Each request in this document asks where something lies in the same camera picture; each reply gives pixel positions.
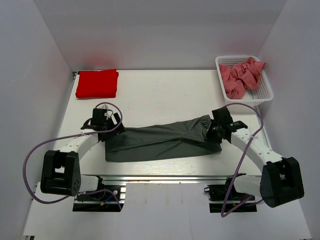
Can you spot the dark grey t-shirt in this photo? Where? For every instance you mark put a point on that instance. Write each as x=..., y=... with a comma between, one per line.
x=181, y=139

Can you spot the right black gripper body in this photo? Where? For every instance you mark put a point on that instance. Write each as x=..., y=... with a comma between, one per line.
x=213, y=134

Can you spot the crumpled pink t-shirt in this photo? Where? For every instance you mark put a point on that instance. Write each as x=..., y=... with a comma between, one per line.
x=241, y=77

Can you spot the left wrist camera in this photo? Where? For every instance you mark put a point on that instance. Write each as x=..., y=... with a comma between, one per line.
x=100, y=116

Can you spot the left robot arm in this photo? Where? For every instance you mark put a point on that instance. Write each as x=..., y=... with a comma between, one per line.
x=61, y=172

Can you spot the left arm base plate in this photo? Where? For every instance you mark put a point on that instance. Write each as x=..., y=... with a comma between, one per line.
x=101, y=202

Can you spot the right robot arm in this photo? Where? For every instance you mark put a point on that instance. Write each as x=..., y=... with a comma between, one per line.
x=280, y=180

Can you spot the folded red t-shirt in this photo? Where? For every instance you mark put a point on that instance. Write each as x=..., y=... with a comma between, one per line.
x=97, y=84

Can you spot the aluminium table rail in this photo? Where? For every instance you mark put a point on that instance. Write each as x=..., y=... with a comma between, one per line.
x=166, y=179

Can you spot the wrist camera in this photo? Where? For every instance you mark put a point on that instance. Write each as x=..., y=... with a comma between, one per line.
x=222, y=116
x=100, y=116

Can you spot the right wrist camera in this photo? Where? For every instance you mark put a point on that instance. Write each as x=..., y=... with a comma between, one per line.
x=222, y=116

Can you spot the white plastic basket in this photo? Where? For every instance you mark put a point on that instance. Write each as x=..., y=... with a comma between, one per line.
x=251, y=97

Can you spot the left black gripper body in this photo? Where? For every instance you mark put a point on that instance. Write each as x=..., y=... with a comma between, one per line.
x=109, y=125

